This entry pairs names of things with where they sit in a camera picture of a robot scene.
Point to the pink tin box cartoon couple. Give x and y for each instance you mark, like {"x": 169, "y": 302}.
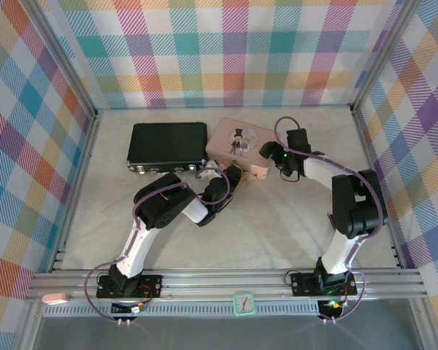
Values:
{"x": 237, "y": 140}

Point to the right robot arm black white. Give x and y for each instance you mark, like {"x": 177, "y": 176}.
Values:
{"x": 357, "y": 204}

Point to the black base plate left arm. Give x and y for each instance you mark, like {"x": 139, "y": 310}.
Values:
{"x": 149, "y": 286}

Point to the black base plate right arm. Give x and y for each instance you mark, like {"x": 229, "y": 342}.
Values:
{"x": 301, "y": 284}

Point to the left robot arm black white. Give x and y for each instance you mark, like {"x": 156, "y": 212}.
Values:
{"x": 164, "y": 208}

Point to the black hard case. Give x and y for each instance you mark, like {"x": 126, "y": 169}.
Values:
{"x": 166, "y": 146}

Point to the teal square clock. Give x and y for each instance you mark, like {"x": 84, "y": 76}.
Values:
{"x": 244, "y": 304}

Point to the black connector board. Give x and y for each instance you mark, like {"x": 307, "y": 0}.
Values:
{"x": 332, "y": 310}
{"x": 122, "y": 308}

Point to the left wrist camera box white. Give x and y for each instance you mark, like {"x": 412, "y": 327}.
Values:
{"x": 208, "y": 167}

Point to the thin aluminium rail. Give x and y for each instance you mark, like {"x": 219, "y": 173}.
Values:
{"x": 222, "y": 106}

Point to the aluminium side rail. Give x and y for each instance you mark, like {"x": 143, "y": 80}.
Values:
{"x": 83, "y": 164}
{"x": 370, "y": 164}

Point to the aluminium frame rail wide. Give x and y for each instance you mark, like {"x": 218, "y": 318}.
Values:
{"x": 222, "y": 282}

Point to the aluminium frame post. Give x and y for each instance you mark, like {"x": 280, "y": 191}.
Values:
{"x": 64, "y": 58}
{"x": 385, "y": 54}

